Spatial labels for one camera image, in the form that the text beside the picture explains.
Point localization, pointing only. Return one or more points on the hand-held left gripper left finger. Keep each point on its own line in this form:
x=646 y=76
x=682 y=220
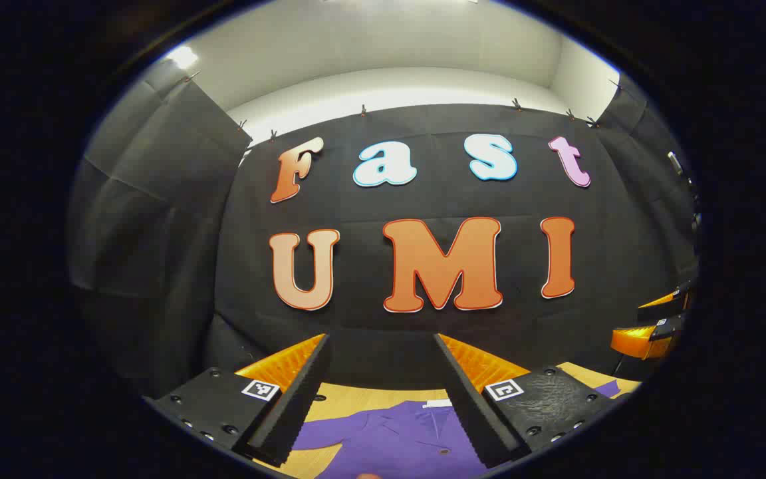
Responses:
x=296 y=406

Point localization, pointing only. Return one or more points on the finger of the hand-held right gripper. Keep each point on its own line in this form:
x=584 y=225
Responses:
x=665 y=307
x=636 y=339

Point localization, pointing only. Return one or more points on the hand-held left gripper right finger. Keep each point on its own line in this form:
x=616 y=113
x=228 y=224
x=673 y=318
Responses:
x=473 y=412

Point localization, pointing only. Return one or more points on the purple shirt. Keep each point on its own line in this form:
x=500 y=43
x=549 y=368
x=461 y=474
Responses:
x=396 y=439

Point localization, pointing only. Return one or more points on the black backdrop cloth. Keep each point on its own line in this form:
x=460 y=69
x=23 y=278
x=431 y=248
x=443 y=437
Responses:
x=423 y=332

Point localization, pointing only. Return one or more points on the bright ceiling light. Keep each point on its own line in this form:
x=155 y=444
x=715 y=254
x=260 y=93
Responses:
x=183 y=56

